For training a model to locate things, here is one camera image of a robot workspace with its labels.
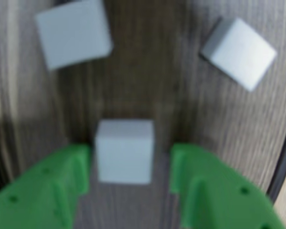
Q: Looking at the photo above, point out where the white cube stone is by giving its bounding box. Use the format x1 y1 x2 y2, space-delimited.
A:
34 0 114 71
94 119 155 185
199 16 278 93

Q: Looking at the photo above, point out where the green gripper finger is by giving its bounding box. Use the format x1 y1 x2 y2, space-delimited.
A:
169 142 286 229
0 143 92 229

